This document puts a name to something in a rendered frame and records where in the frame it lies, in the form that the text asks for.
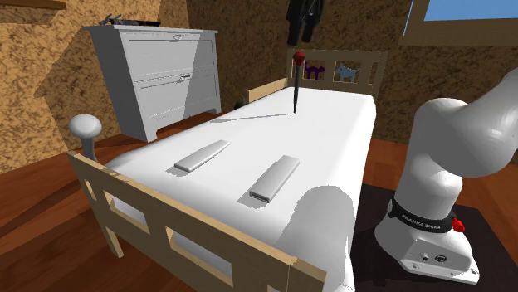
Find thick white remote control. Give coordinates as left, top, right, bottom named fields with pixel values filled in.
left=249, top=154, right=301, bottom=203

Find grey round-headed post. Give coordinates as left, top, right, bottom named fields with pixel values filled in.
left=68, top=114, right=103, bottom=163

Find black pen with red knob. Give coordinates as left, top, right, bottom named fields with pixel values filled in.
left=292, top=51, right=306, bottom=114

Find wooden bed with white mattress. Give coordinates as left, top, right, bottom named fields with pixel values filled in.
left=66, top=48, right=389, bottom=292

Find flat white remote control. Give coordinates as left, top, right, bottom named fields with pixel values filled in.
left=173, top=139, right=232, bottom=173

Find white chest of drawers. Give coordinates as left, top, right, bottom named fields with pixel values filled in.
left=82, top=14, right=222, bottom=143

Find dark robot stand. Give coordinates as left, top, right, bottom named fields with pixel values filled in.
left=349, top=183, right=518, bottom=292

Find black hanging clothes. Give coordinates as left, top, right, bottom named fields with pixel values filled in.
left=286, top=0, right=325, bottom=46

